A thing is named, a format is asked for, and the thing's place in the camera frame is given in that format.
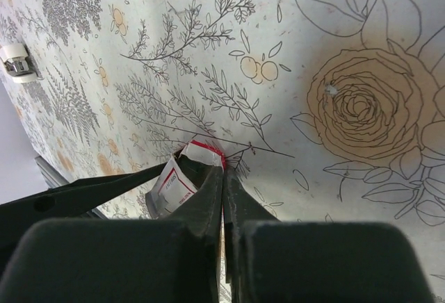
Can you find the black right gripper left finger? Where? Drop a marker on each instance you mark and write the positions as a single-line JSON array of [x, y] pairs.
[[81, 259]]

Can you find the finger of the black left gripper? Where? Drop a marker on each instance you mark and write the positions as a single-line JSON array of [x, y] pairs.
[[67, 201]]

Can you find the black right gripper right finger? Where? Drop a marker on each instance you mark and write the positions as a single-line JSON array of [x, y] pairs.
[[268, 260]]

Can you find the white stapler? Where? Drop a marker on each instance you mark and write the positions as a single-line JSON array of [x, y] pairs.
[[16, 63]]

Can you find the floral patterned table mat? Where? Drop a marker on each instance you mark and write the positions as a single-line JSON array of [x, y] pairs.
[[328, 110]]

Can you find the red white staples box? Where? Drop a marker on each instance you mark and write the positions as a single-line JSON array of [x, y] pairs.
[[182, 176]]

